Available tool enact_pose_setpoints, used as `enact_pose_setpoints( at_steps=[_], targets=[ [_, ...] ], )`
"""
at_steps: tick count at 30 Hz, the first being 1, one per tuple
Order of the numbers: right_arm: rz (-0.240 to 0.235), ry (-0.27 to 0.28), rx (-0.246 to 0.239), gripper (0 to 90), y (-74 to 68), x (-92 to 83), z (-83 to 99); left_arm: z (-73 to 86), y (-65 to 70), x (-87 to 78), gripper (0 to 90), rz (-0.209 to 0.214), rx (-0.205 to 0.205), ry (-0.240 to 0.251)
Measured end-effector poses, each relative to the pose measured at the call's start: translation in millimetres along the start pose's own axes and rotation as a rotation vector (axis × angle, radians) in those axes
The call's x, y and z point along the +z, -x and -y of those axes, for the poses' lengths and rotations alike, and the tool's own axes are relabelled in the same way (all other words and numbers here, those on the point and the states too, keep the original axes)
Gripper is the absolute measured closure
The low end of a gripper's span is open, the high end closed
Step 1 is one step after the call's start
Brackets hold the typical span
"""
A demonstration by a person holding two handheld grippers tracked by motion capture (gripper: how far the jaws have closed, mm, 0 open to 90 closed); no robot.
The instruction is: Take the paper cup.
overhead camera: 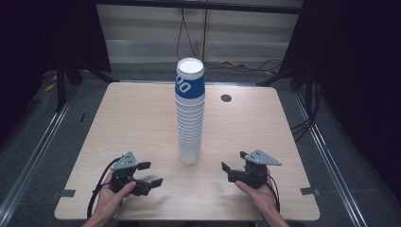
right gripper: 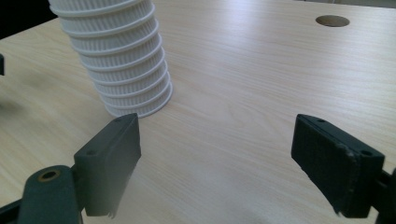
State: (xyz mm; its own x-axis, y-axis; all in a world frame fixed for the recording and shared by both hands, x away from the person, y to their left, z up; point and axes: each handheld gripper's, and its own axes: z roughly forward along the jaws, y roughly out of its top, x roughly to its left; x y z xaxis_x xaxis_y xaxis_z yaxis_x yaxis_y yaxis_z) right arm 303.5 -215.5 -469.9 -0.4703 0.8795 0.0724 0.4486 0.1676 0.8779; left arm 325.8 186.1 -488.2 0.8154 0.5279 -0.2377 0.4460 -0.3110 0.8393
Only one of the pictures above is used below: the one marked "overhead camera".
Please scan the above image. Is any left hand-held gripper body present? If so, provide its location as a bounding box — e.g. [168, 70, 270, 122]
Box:
[109, 151, 153, 197]

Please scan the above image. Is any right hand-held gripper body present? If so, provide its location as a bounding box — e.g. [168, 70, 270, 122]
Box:
[227, 148, 283, 190]

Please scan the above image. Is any stack of white paper cups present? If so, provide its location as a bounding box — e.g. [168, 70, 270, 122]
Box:
[174, 57, 206, 166]

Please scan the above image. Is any person's right hand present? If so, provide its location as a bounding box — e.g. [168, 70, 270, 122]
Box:
[235, 168, 280, 218]

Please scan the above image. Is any person's left hand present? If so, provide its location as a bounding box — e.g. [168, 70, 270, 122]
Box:
[94, 171, 137, 218]

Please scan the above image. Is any grey tape piece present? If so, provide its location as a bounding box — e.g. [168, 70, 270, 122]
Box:
[300, 186, 321, 196]

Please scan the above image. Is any black metal stand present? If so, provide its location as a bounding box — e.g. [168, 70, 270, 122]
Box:
[255, 62, 316, 112]
[55, 55, 120, 114]

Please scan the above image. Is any black curtain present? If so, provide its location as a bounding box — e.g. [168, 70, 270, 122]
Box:
[278, 0, 401, 202]
[0, 0, 112, 149]

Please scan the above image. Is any black overhead bar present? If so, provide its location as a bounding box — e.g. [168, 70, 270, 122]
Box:
[94, 0, 304, 15]

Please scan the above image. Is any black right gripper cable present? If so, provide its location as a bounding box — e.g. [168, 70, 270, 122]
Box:
[264, 174, 282, 213]

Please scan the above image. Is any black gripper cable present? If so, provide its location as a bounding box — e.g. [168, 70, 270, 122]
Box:
[86, 156, 123, 219]
[264, 174, 282, 213]

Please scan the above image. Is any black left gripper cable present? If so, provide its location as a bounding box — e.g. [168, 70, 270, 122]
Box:
[86, 156, 123, 219]

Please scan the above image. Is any black cable bundle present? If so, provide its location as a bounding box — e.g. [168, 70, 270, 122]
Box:
[289, 81, 323, 143]

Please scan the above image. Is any metal floor rail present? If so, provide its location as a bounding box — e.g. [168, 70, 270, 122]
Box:
[0, 83, 79, 221]
[291, 89, 370, 227]

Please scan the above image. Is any black floor cable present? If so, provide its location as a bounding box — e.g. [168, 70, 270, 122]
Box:
[202, 59, 284, 74]

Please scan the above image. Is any black hanging cable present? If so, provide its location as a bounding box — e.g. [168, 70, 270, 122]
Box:
[175, 8, 202, 61]

